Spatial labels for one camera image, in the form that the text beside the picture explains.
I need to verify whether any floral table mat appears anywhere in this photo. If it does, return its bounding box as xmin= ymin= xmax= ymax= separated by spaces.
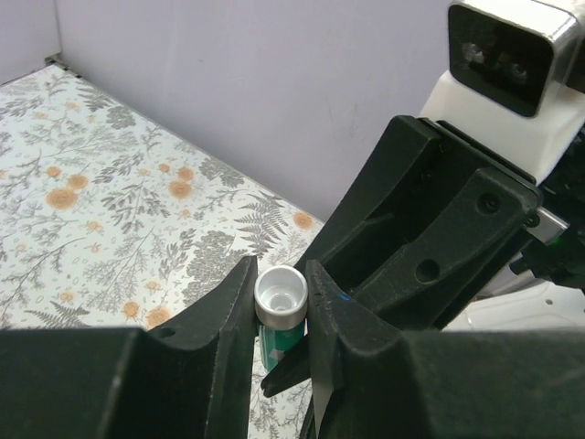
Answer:
xmin=1 ymin=65 xmax=322 ymax=329

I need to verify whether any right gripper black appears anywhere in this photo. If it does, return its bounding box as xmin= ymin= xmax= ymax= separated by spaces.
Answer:
xmin=262 ymin=127 xmax=585 ymax=398

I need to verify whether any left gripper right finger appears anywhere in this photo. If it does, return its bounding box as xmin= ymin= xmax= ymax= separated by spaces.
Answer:
xmin=306 ymin=261 xmax=584 ymax=438

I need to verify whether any green white glue stick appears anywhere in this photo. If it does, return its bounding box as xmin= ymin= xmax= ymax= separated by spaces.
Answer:
xmin=253 ymin=265 xmax=308 ymax=371

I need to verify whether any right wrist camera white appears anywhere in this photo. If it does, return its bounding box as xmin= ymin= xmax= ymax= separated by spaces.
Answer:
xmin=420 ymin=1 xmax=584 ymax=184

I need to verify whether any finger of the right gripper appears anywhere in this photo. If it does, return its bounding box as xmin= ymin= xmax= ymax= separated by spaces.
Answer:
xmin=294 ymin=115 xmax=484 ymax=293

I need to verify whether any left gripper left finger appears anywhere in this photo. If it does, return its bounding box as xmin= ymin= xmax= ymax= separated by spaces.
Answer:
xmin=1 ymin=256 xmax=258 ymax=438

